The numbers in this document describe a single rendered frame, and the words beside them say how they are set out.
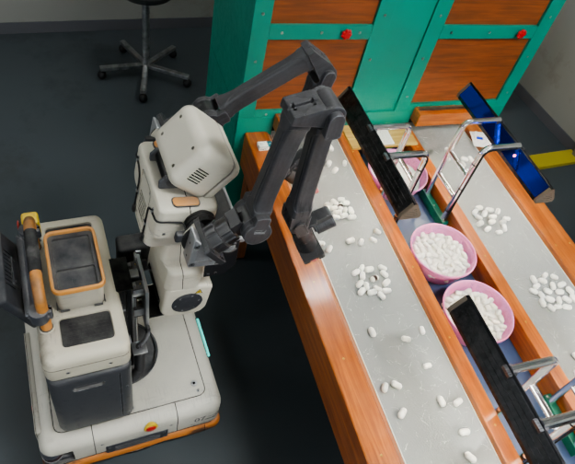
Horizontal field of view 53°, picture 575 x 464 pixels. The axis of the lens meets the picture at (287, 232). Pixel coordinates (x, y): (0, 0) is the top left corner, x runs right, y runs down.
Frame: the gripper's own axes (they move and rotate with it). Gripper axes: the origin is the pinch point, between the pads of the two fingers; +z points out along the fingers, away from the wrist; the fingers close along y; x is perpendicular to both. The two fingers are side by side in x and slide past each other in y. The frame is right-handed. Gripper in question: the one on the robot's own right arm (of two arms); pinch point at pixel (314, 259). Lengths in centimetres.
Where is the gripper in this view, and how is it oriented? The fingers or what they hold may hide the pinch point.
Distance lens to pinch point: 178.8
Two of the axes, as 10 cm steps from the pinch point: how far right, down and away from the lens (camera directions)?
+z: 2.5, 4.9, 8.3
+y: -3.5, -7.5, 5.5
